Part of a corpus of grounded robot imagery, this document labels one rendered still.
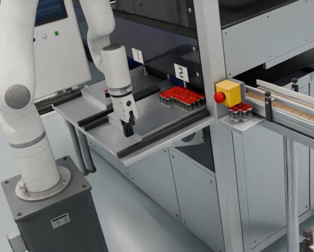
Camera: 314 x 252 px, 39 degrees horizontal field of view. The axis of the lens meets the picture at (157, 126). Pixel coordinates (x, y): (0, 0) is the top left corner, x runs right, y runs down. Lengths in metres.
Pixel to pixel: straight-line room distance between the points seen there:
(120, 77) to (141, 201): 1.41
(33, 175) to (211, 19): 0.78
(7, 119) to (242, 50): 0.85
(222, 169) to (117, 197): 1.19
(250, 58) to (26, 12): 0.83
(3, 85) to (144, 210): 1.59
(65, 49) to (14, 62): 1.08
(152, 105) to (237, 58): 0.42
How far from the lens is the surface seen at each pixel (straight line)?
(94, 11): 1.40
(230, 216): 1.95
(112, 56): 1.45
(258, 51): 1.72
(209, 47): 1.55
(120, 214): 2.71
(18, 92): 1.30
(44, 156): 1.45
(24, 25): 1.32
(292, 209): 1.84
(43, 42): 2.34
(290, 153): 1.68
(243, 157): 1.84
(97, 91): 2.10
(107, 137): 1.68
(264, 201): 2.07
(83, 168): 2.76
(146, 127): 1.68
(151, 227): 2.56
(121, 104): 1.51
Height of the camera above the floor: 1.67
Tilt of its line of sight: 28 degrees down
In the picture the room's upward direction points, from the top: 11 degrees counter-clockwise
